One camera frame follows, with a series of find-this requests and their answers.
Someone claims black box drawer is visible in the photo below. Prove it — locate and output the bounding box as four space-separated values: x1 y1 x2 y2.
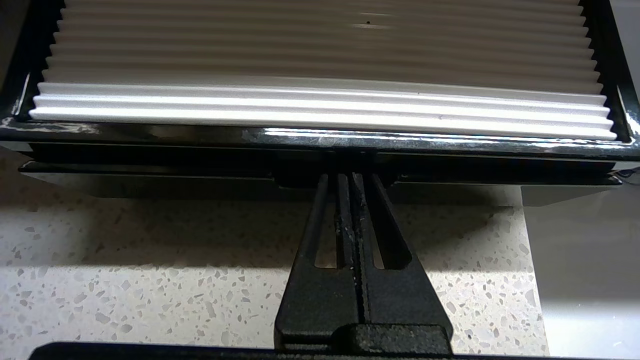
19 159 623 191

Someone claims black amenity box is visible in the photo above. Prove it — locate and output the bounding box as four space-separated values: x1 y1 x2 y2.
0 0 640 166

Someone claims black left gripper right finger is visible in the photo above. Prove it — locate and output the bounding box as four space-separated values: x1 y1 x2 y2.
350 172 453 332

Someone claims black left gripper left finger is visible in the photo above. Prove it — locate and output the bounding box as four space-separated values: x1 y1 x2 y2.
274 172 362 351

